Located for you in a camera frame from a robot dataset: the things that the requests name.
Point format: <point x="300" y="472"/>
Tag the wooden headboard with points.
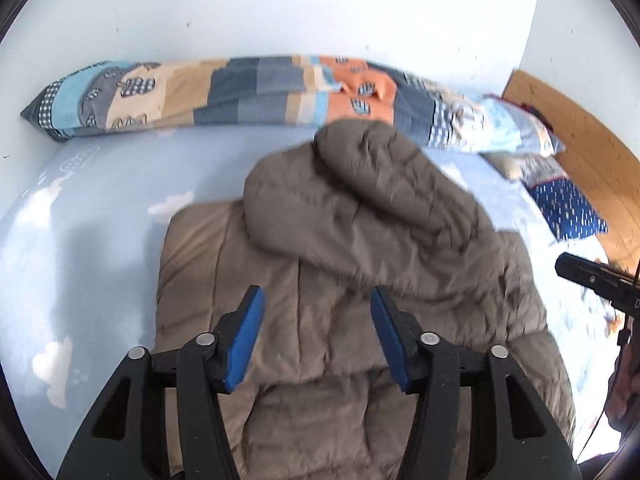
<point x="599" y="163"/>

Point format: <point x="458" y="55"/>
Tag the brown quilted puffer jacket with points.
<point x="317" y="228"/>

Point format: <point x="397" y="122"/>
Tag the person right hand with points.
<point x="622" y="386"/>

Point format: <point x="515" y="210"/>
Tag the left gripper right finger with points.
<point x="398" y="333"/>

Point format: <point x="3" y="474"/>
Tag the patchwork patterned rolled blanket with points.
<point x="299" y="90"/>

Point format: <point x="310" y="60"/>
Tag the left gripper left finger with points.
<point x="236" y="334"/>

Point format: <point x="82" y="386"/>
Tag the light blue bed sheet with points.
<point x="80" y="253"/>

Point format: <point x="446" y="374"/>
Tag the navy star pattern pillow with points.
<point x="567" y="210"/>

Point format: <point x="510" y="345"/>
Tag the grey white printed pillow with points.
<point x="530" y="169"/>

